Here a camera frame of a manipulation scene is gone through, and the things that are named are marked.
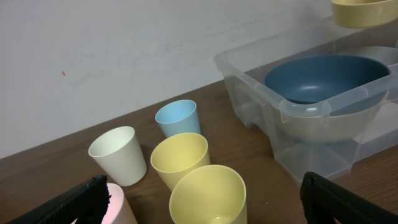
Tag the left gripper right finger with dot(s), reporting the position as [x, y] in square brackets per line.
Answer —
[326, 202]

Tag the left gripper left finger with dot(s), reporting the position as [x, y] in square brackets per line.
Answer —
[85, 203]

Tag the large cream bowl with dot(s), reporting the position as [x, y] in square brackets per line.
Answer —
[342, 125]

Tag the small yellow bowl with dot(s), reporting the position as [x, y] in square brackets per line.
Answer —
[364, 13]

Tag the clear plastic storage container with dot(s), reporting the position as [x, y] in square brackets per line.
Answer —
[244, 69]

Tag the pink plastic cup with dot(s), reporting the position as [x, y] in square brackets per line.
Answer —
[119, 210]

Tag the cream plastic cup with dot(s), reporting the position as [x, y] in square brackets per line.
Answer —
[119, 154]

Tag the yellow plastic cup upper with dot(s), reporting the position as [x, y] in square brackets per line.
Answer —
[178, 155]

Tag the yellow plastic cup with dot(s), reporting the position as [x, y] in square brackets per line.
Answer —
[178, 155]
[212, 194]

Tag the yellow plastic cup lower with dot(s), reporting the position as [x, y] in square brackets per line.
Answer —
[212, 194]

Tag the light blue plastic cup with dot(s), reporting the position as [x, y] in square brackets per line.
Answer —
[178, 117]

